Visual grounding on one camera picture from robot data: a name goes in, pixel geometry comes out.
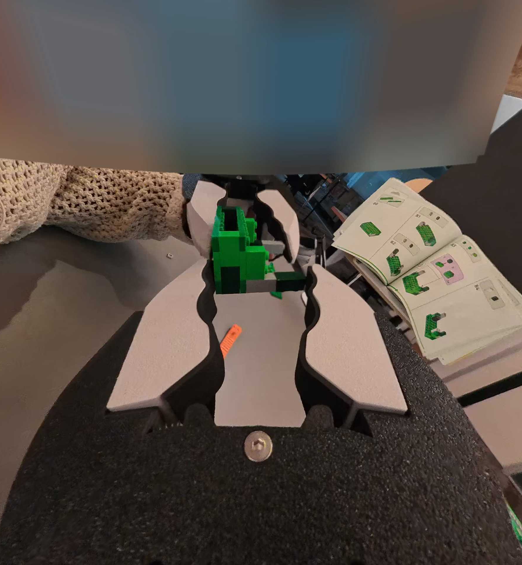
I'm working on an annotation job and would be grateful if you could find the person's left forearm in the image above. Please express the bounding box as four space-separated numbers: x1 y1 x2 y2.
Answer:
45 167 195 244

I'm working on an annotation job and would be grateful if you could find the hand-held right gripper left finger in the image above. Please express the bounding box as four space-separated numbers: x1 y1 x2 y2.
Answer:
106 258 226 422

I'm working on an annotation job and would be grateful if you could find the orange brick separator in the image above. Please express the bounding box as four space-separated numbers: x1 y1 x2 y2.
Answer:
220 324 243 359

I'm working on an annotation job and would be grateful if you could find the lego instruction booklet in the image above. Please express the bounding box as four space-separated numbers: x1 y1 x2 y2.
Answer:
331 177 522 366

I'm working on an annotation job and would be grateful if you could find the black board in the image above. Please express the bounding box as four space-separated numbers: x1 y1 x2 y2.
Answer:
420 95 522 301

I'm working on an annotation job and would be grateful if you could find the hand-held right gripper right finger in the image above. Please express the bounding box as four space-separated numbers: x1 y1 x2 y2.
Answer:
295 264 409 428

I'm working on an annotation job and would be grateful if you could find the green lego assembly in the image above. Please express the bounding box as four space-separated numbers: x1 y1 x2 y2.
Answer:
211 205 308 294

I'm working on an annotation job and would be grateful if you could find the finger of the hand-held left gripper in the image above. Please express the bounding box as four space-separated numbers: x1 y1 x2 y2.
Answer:
254 189 301 265
186 180 229 259

